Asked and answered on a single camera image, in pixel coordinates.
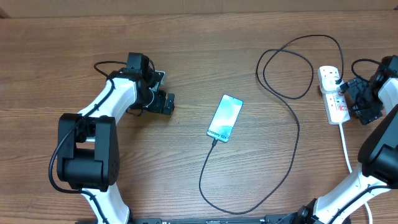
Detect Samsung Galaxy smartphone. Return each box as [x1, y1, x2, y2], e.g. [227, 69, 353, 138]
[206, 95, 243, 142]

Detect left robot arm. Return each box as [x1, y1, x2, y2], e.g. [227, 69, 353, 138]
[49, 52, 175, 223]

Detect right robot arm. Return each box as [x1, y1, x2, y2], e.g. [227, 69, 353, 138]
[280, 55, 397, 223]

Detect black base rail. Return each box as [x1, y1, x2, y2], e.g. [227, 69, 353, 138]
[132, 213, 297, 224]

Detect white power strip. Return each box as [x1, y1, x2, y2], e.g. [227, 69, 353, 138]
[317, 65, 351, 126]

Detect black USB charging cable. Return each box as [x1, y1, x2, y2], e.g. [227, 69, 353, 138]
[198, 34, 345, 216]

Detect white charger plug adapter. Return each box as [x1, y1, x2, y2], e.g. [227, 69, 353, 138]
[320, 77, 343, 94]

